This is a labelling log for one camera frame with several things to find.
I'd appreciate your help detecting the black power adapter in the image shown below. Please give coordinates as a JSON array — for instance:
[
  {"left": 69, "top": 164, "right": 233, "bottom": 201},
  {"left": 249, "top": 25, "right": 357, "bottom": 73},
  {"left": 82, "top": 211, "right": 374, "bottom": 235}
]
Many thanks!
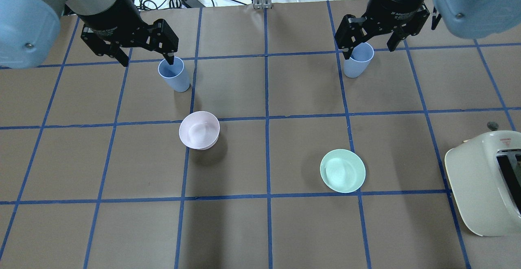
[{"left": 181, "top": 0, "right": 206, "bottom": 8}]

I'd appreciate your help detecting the blue cup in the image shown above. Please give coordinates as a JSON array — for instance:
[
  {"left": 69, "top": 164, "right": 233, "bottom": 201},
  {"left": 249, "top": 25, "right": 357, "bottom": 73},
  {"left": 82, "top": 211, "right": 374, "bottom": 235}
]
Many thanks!
[
  {"left": 344, "top": 42, "right": 374, "bottom": 78},
  {"left": 158, "top": 57, "right": 190, "bottom": 92}
]

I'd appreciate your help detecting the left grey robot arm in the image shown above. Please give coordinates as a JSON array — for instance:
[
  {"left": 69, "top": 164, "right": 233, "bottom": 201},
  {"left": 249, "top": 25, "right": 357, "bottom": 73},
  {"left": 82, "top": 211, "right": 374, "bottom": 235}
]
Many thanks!
[{"left": 0, "top": 0, "right": 179, "bottom": 69}]

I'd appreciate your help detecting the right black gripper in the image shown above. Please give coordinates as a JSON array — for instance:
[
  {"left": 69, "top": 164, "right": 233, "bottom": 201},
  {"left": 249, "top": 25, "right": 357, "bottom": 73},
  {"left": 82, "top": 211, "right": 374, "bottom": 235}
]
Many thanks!
[{"left": 334, "top": 0, "right": 430, "bottom": 59}]

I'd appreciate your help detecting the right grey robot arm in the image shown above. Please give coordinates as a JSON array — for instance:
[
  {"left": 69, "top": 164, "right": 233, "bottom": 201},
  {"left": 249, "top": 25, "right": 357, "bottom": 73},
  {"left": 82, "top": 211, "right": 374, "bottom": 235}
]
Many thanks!
[{"left": 335, "top": 0, "right": 520, "bottom": 59}]

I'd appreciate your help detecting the pink bowl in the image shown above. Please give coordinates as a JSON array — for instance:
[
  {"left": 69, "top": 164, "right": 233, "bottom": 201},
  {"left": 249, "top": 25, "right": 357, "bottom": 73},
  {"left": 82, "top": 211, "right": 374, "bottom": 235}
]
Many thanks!
[{"left": 179, "top": 111, "right": 220, "bottom": 150}]

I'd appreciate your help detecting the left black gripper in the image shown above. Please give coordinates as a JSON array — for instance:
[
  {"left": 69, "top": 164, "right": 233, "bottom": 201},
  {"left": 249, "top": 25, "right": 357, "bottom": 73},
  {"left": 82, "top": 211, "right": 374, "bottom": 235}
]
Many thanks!
[{"left": 78, "top": 0, "right": 179, "bottom": 67}]

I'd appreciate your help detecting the cream toaster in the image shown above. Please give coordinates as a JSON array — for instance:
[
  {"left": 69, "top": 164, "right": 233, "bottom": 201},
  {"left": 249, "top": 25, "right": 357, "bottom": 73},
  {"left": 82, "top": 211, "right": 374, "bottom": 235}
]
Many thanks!
[{"left": 444, "top": 121, "right": 521, "bottom": 237}]

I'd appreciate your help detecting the green bowl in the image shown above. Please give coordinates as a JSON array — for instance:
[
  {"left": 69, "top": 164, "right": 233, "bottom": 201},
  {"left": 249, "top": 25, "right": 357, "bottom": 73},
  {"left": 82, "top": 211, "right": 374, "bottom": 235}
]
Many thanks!
[{"left": 320, "top": 149, "right": 366, "bottom": 194}]

